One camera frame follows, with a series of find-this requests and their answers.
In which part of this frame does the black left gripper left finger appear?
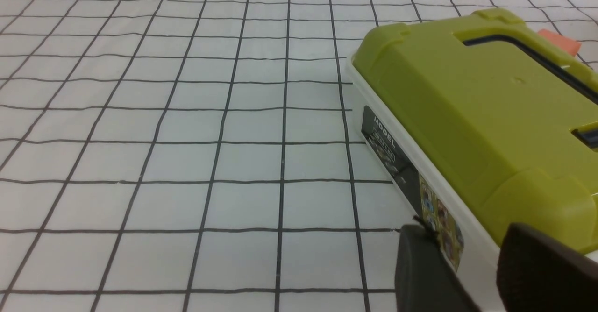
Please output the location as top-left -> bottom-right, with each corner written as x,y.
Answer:
395,224 -> 480,312

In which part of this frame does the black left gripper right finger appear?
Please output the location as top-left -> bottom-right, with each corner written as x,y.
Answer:
496,223 -> 598,312

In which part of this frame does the green lidded white plastic box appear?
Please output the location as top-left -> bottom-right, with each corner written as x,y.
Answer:
346,8 -> 597,312

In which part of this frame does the orange foam cube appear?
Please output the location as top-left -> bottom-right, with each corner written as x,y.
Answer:
538,29 -> 581,57

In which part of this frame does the white grid tablecloth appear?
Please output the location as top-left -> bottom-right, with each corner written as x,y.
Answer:
0,0 -> 597,312

